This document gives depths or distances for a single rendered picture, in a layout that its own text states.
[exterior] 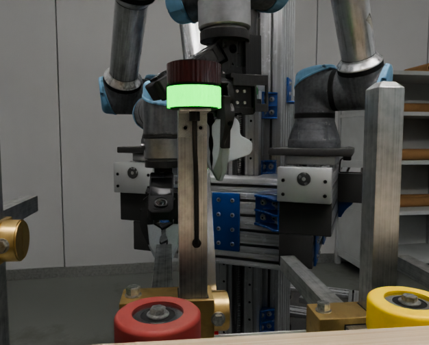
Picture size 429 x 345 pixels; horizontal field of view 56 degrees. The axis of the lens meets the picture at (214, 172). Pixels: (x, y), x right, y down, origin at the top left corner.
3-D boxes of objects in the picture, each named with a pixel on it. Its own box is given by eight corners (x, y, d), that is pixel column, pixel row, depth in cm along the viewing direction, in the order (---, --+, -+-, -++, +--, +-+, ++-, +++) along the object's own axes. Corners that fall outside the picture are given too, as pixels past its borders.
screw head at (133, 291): (125, 292, 51) (125, 283, 51) (142, 291, 52) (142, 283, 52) (123, 298, 49) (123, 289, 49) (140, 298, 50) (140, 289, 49)
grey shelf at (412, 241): (334, 262, 342) (339, 78, 328) (428, 257, 357) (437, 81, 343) (362, 280, 298) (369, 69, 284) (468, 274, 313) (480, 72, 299)
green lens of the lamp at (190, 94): (166, 109, 47) (166, 90, 47) (217, 109, 48) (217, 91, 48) (166, 105, 41) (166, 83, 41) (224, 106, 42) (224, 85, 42)
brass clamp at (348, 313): (303, 335, 57) (304, 301, 56) (393, 330, 58) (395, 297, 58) (320, 359, 51) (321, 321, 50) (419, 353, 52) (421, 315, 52)
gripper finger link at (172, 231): (179, 258, 85) (178, 215, 84) (179, 267, 79) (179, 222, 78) (164, 259, 85) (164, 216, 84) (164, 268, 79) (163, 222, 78)
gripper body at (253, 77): (269, 116, 57) (268, 29, 56) (216, 116, 54) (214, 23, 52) (242, 118, 64) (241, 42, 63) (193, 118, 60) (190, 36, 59)
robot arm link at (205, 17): (212, -11, 52) (187, 7, 59) (212, 25, 52) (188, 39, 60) (260, -4, 55) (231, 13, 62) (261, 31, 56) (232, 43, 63)
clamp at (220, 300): (124, 324, 53) (123, 288, 53) (224, 320, 55) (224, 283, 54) (118, 346, 48) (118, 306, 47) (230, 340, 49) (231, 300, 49)
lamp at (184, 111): (170, 248, 49) (168, 68, 47) (216, 246, 49) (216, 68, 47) (170, 262, 43) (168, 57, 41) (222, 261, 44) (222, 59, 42)
